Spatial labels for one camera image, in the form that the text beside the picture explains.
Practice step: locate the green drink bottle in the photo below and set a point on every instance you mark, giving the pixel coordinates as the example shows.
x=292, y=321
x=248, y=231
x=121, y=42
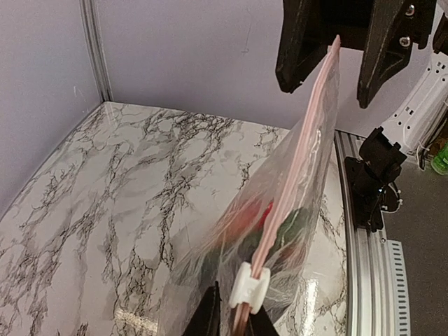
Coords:
x=439, y=163

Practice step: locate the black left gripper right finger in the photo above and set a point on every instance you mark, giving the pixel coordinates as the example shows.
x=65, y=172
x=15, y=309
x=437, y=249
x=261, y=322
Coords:
x=260, y=324

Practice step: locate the green toy cucumber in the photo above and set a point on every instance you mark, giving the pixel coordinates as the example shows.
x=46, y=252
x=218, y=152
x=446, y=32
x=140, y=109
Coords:
x=288, y=234

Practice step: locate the clear zip top bag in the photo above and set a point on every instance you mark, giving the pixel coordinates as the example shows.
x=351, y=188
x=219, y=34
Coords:
x=292, y=176

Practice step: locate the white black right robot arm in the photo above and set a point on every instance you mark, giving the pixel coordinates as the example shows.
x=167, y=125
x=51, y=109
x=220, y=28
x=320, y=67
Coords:
x=372, y=176

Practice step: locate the aluminium front frame rail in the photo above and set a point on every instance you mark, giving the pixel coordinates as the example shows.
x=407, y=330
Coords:
x=378, y=298

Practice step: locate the right aluminium corner post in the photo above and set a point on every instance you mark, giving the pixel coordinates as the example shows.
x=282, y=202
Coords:
x=95, y=48

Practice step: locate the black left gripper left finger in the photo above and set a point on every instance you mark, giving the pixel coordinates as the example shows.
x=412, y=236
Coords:
x=207, y=317

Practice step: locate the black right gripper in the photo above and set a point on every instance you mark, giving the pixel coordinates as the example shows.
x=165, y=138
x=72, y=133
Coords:
x=384, y=30

